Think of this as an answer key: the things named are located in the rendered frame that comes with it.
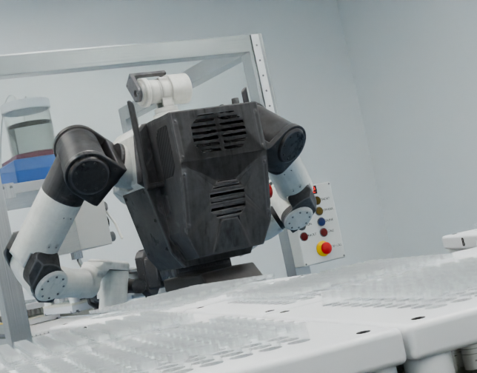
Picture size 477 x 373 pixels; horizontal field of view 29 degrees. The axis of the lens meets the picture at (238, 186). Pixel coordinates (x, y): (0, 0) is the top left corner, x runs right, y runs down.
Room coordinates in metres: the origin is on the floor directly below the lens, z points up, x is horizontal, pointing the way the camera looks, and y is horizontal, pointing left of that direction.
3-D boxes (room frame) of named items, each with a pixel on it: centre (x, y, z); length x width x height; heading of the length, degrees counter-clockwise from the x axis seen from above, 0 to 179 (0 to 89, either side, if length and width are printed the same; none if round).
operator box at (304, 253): (3.11, -0.22, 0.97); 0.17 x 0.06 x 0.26; 120
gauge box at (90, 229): (2.92, 0.51, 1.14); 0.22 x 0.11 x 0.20; 30
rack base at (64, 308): (2.54, 0.43, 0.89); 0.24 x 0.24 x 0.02; 30
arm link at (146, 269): (2.42, 0.24, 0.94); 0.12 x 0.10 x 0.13; 62
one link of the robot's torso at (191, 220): (1.94, 0.09, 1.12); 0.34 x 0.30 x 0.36; 120
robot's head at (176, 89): (2.00, 0.11, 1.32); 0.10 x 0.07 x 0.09; 120
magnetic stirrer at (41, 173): (2.89, 0.60, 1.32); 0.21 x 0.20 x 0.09; 120
